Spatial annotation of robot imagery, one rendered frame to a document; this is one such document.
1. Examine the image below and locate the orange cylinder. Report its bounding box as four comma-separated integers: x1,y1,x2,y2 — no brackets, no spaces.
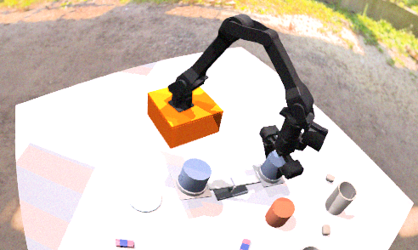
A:
265,197,295,228

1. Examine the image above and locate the pink eraser with blue sleeve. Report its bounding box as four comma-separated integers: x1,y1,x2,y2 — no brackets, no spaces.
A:
116,239,134,248

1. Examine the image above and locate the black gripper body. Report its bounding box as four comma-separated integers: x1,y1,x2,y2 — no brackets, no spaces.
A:
259,125,304,179

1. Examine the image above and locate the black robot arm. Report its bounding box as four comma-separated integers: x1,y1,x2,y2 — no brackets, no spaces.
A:
167,14,329,152

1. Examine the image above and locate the grey cylindrical cup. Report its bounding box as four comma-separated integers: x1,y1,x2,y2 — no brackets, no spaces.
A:
300,245,320,250
325,180,357,216

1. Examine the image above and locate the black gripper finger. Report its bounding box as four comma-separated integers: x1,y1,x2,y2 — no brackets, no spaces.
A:
262,139,275,159
276,167,283,179

